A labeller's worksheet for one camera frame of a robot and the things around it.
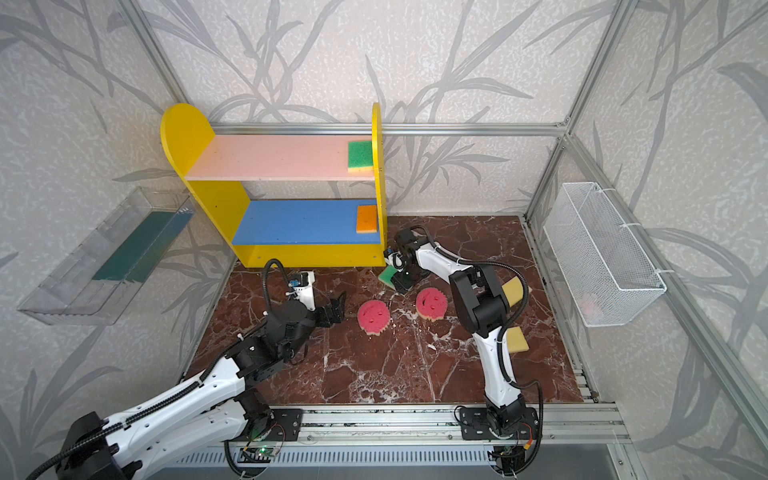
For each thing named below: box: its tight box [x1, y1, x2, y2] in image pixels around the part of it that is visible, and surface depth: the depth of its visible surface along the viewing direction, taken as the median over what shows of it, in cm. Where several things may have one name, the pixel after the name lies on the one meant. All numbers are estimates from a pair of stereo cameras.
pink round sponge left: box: [357, 299, 391, 336], surface depth 92 cm
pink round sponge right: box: [415, 287, 448, 322], surface depth 95 cm
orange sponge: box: [356, 205, 377, 234], surface depth 100 cm
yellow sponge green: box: [348, 140, 374, 173], surface depth 77 cm
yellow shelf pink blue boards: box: [160, 104, 388, 268], surface depth 89 cm
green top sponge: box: [378, 265, 398, 290], surface depth 104 cm
